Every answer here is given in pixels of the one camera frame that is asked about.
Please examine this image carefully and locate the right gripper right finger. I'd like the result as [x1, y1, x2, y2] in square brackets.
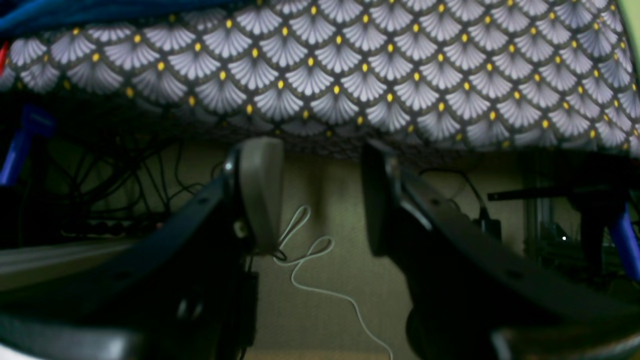
[361, 142, 639, 360]

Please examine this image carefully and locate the blue long-sleeve T-shirt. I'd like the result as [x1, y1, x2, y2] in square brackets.
[0, 0, 233, 38]

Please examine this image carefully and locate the blue handled clamp left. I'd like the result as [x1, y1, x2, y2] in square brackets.
[0, 104, 57, 187]

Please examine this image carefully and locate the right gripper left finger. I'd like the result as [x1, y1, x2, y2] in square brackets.
[1, 137, 285, 360]

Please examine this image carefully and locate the fan-patterned tablecloth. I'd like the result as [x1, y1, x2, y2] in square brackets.
[1, 0, 639, 158]

